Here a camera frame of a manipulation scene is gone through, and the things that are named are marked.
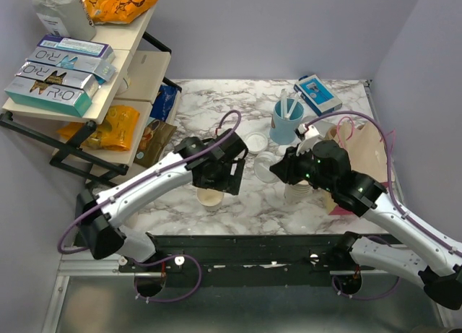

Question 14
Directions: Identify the orange snack bag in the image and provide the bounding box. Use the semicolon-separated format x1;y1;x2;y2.
56;105;141;152
82;0;159;25

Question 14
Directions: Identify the grey coffee bag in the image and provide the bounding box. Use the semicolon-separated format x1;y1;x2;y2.
32;0;96;40

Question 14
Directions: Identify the white sachet stick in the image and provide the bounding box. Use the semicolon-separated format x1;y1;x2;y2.
280;89;288;120
286;95;300;119

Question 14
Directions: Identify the purple white box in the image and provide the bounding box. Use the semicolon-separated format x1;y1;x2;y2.
38;35;115;61

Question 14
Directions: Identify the blue snack bag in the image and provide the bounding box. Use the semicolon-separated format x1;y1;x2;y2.
148;85;178;122

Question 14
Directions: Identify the orange snack bag lower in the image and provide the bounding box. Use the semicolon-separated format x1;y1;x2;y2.
56;105;141;152

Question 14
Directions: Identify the silver R&O box upper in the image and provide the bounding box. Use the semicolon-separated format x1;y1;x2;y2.
27;47;117;84

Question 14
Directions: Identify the white plastic cup lid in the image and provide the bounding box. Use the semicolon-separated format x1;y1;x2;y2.
253;152;279;183

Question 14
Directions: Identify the white lid stack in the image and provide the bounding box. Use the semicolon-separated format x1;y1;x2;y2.
244;132;269;155

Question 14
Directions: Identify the black beige shelf rack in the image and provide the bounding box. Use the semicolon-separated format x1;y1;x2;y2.
1;9;177;186

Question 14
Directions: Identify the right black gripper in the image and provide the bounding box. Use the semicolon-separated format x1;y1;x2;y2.
269;142;336;193

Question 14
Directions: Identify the white paper coffee cup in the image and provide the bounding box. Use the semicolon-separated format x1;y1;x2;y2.
196;188;224;212

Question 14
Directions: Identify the silver r&o box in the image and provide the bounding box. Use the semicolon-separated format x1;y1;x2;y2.
27;47;117;84
16;61;100;97

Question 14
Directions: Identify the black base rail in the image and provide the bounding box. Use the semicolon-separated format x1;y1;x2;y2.
118;231;376;289

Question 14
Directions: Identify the light blue utensil cup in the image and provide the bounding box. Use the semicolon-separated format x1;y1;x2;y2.
269;98;305;145

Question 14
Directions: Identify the brown snack bag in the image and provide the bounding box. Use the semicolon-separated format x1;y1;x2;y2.
134;119;177;168

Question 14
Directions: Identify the silver R&O box middle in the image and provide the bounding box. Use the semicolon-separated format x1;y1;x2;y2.
16;61;100;97

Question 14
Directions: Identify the teal R&O box front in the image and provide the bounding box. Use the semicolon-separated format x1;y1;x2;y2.
4;77;92;117

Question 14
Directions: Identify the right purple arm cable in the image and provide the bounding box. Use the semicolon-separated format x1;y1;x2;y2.
305;111;462;258

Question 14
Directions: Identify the stack of paper cups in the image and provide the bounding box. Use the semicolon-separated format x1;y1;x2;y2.
284;181;312;204

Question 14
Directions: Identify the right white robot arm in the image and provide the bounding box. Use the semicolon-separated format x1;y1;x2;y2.
270;140;461;310

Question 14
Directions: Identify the blue white razor box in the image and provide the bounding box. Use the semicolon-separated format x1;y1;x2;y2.
294;74;342;116

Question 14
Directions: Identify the orange snack bag top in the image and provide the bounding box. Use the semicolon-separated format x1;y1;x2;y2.
82;0;159;25

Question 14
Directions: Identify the brown pink paper bag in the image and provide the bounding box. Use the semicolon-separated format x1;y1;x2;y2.
323;118;396;217

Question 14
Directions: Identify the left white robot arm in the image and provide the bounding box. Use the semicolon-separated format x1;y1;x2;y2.
76;129;248;272

